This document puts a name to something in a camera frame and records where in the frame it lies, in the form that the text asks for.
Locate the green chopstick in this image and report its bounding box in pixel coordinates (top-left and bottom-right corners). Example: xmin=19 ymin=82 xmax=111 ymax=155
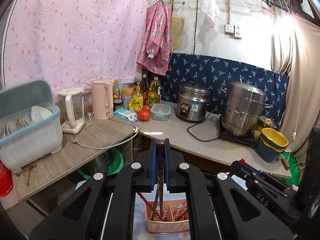
xmin=151 ymin=185 xmax=161 ymax=220

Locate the pink perforated utensil holder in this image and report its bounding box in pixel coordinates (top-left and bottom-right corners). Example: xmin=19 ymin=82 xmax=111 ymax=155
xmin=145 ymin=197 xmax=189 ymax=235

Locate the dark red chopstick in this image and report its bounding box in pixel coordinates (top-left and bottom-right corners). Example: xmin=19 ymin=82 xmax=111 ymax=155
xmin=156 ymin=140 xmax=165 ymax=216

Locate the red chopstick in holder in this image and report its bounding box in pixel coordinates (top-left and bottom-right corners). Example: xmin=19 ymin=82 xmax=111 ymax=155
xmin=137 ymin=192 xmax=162 ymax=220

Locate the green plastic bag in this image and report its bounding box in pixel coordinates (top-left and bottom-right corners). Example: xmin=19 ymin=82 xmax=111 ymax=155
xmin=282 ymin=152 xmax=300 ymax=186

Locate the green plastic basin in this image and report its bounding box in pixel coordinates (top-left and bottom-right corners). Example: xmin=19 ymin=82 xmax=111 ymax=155
xmin=78 ymin=148 xmax=124 ymax=179

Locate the yellow and blue bowls stack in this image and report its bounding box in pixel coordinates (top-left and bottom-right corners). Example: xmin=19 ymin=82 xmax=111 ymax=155
xmin=256 ymin=128 xmax=289 ymax=163

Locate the light blue patterned tablecloth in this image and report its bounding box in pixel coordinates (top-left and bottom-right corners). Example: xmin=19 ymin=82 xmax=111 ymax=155
xmin=75 ymin=175 xmax=247 ymax=239

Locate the red tomato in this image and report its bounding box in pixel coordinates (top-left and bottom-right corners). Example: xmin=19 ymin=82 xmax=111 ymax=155
xmin=137 ymin=105 xmax=151 ymax=121

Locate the wet wipes packet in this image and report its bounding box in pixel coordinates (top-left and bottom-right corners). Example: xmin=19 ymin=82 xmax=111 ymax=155
xmin=114 ymin=109 xmax=138 ymax=123

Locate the black induction cooker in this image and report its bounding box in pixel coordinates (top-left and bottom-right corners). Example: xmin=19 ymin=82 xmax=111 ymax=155
xmin=219 ymin=116 xmax=256 ymax=148

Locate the clear food container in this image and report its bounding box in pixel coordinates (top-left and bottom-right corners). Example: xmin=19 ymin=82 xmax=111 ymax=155
xmin=150 ymin=103 xmax=171 ymax=121

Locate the yellow seasoning packet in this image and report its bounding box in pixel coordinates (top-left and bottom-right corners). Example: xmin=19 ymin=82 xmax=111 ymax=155
xmin=129 ymin=96 xmax=143 ymax=112

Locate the cooking oil bottle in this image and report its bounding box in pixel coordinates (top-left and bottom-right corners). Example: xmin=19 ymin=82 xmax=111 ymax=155
xmin=148 ymin=76 xmax=161 ymax=106

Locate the steel rice cooker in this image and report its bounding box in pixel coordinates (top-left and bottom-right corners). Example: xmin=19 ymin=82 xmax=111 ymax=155
xmin=176 ymin=83 xmax=210 ymax=122

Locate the large steel steamer pot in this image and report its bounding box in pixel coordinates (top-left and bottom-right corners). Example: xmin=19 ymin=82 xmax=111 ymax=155
xmin=220 ymin=82 xmax=271 ymax=137

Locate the pink electric kettle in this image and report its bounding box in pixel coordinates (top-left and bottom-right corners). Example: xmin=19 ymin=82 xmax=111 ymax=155
xmin=92 ymin=80 xmax=113 ymax=120

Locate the white electric kettle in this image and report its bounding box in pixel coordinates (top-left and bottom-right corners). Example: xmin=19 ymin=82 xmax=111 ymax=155
xmin=59 ymin=88 xmax=85 ymax=134

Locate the navy floral backsplash cloth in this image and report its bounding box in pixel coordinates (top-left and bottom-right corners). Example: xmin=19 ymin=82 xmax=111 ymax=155
xmin=159 ymin=53 xmax=289 ymax=125

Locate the pink floral apron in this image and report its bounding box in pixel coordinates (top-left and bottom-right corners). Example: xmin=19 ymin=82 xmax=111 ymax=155
xmin=137 ymin=0 xmax=172 ymax=76

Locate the blue-grey dish drainer box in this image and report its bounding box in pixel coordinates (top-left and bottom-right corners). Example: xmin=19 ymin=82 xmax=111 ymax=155
xmin=1 ymin=80 xmax=63 ymax=173

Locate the red plastic basin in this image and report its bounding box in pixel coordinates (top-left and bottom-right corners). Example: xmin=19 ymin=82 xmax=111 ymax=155
xmin=0 ymin=161 xmax=14 ymax=197

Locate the beige curtain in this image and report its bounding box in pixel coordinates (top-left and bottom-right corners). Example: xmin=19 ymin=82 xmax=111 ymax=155
xmin=271 ymin=4 xmax=320 ymax=156

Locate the pink dotted curtain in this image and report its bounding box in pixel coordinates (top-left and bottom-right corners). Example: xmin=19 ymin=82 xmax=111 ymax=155
xmin=1 ymin=0 xmax=148 ymax=96

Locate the white hanging towel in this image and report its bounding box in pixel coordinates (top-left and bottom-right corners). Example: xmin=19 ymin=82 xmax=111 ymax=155
xmin=200 ymin=0 xmax=220 ymax=28

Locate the wall power socket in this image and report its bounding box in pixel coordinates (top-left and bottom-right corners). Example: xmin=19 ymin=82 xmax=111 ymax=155
xmin=225 ymin=24 xmax=242 ymax=39

